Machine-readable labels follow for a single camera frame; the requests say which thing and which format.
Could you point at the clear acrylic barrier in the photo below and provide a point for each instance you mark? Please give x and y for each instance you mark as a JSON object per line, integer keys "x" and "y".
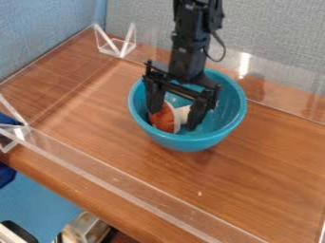
{"x": 114, "y": 194}
{"x": 284, "y": 87}

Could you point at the metal table frame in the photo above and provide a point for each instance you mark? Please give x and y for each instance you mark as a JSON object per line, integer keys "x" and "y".
{"x": 85, "y": 229}

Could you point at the brown and white toy mushroom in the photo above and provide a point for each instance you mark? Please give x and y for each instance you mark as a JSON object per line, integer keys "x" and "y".
{"x": 170, "y": 118}

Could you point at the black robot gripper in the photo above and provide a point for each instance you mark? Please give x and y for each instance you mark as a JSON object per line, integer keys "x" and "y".
{"x": 181, "y": 77}

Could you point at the blue bowl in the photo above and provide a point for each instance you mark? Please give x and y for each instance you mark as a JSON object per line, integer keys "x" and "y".
{"x": 219, "y": 124}

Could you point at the clear acrylic left bracket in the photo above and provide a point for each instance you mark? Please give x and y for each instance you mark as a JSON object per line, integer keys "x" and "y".
{"x": 14, "y": 132}

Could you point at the clear acrylic front barrier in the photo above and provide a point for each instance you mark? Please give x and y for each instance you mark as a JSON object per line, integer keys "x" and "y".
{"x": 114, "y": 194}

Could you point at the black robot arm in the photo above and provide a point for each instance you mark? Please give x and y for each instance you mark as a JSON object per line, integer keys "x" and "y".
{"x": 199, "y": 20}

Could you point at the blue cloth object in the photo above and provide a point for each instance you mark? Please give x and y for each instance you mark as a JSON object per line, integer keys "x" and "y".
{"x": 7, "y": 172}

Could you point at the clear acrylic back barrier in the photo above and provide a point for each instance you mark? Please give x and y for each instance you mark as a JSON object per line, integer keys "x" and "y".
{"x": 284, "y": 87}

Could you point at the black and white object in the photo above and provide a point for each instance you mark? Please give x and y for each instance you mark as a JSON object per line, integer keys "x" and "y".
{"x": 14, "y": 234}

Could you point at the clear acrylic corner bracket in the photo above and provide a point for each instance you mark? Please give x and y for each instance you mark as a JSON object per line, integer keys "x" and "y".
{"x": 116, "y": 47}

